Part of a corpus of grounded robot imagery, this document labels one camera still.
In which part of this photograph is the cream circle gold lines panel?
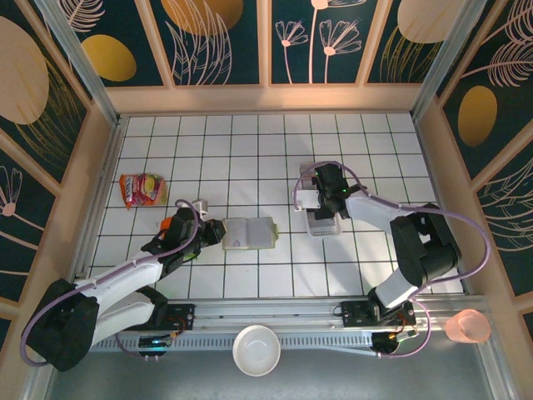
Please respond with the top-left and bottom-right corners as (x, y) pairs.
(0, 6), (92, 184)

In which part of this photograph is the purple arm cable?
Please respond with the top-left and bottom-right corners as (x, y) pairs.
(292, 161), (491, 359)
(20, 198), (201, 368)

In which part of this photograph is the cream circle wall panel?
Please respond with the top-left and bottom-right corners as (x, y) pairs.
(364, 0), (474, 87)

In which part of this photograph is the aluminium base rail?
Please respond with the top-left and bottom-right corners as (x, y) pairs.
(41, 294), (491, 334)

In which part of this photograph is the gold ovals wall panel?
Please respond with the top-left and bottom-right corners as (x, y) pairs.
(56, 0), (175, 89)

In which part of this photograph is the white bowl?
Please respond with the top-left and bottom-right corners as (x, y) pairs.
(232, 324), (281, 378)

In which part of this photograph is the left controller board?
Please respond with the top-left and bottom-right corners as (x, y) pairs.
(138, 332), (175, 360)

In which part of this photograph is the right controller board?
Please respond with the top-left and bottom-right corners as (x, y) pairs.
(371, 327), (420, 358)

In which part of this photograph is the leaf lines wall panel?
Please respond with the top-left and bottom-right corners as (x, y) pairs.
(472, 153), (533, 299)

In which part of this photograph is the clear plastic card tray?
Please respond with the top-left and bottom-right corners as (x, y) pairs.
(299, 163), (341, 238)

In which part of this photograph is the gold oval feather panel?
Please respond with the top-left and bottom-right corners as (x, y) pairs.
(435, 0), (533, 183)

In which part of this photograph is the aluminium table edge rail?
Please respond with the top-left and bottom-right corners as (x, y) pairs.
(68, 116), (126, 299)

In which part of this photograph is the colourful fruit candy bag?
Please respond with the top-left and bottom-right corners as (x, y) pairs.
(118, 172), (170, 211)

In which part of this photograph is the clear plastic container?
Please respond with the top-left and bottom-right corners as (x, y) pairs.
(222, 216), (279, 252)

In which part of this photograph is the pink flowers wall panel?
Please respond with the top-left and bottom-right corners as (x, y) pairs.
(268, 0), (370, 88)

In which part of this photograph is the perforated metal cable duct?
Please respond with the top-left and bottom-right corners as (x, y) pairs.
(57, 332), (376, 353)

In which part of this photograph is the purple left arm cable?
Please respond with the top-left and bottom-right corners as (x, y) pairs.
(20, 198), (201, 368)

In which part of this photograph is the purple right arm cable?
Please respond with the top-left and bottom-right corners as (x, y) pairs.
(292, 161), (491, 359)

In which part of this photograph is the aluminium corner post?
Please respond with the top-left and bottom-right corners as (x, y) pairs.
(410, 0), (488, 122)
(35, 0), (122, 126)

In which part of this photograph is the single flower wall panel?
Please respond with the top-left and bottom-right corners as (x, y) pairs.
(0, 127), (63, 309)

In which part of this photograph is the leaf outline wall panel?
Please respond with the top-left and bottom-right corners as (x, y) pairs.
(143, 0), (267, 88)

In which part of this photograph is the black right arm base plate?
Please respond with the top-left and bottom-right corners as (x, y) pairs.
(340, 299), (417, 328)

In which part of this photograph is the pink plastic cup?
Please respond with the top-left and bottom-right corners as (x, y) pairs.
(443, 307), (492, 345)

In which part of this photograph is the controller board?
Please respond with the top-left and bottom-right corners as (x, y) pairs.
(371, 327), (420, 358)
(138, 332), (175, 360)

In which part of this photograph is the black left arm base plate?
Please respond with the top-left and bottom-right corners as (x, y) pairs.
(119, 302), (197, 333)

